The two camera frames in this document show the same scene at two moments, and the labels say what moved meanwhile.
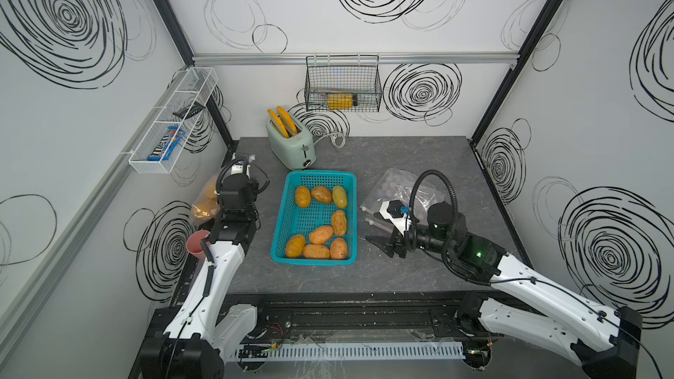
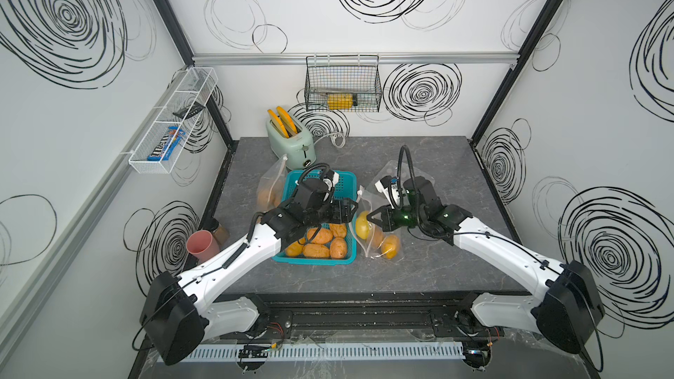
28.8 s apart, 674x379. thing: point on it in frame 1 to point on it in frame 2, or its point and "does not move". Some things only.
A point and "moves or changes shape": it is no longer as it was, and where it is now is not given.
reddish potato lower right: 339,248 does not move
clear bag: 415,192 moves or changes shape
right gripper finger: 383,243 to 387,217
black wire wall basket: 343,82 does not move
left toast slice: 279,123 does not move
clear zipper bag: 206,207 to 271,186
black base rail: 339,314 does not move
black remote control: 190,110 does not move
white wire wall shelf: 175,118 does not move
